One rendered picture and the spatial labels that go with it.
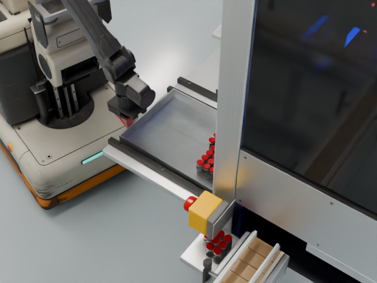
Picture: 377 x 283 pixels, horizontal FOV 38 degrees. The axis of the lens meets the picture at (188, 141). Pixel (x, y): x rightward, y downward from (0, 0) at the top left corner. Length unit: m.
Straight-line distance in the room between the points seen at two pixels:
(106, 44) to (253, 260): 0.65
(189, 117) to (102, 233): 0.97
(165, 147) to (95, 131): 0.95
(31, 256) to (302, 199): 1.57
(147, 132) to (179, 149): 0.12
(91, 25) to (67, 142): 1.15
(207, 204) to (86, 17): 0.55
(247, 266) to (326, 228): 0.23
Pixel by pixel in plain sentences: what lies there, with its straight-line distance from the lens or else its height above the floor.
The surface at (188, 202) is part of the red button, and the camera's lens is 1.33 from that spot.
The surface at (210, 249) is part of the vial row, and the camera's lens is 1.36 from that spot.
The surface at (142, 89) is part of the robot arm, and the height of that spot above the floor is 1.12.
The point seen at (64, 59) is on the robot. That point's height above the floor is 0.79.
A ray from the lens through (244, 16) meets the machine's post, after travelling 0.97.
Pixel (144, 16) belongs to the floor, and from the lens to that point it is 3.69.
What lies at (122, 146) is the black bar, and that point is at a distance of 1.60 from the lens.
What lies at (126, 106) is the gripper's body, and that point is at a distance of 1.56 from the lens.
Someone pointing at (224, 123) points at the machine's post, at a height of 1.26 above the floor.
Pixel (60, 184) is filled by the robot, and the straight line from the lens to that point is 2.47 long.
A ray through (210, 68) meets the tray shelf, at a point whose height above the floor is 0.88.
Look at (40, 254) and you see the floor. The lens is 2.51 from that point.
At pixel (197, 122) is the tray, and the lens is 1.68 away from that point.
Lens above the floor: 2.08
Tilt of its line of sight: 47 degrees down
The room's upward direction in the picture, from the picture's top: straight up
